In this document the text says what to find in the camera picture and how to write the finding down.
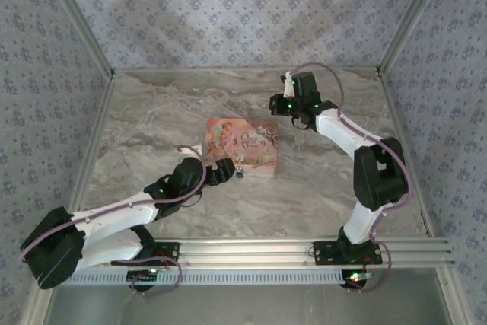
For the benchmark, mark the small blue padlock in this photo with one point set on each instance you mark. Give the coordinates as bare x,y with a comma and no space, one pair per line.
239,175

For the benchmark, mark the pink book-shaped box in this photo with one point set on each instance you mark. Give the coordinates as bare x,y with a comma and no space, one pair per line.
243,146

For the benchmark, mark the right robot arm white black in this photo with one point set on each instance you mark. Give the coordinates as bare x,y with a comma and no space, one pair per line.
342,138

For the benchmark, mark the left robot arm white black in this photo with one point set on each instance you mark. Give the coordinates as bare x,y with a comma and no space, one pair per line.
114,214

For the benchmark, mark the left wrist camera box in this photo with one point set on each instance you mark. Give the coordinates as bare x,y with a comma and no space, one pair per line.
198,148

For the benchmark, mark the aluminium table end rail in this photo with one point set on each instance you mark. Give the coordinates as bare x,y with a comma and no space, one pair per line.
247,70

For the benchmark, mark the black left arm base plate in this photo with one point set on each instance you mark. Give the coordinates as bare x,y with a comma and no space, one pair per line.
172,249

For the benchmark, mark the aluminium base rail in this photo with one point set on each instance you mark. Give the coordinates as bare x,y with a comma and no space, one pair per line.
247,252

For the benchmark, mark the aluminium corner post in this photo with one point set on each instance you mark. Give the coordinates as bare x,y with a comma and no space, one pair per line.
83,20
411,16

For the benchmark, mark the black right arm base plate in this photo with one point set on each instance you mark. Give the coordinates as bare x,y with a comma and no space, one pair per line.
327,254

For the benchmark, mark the aluminium frame leg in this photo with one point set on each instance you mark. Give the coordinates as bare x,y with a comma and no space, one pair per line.
36,306
447,298

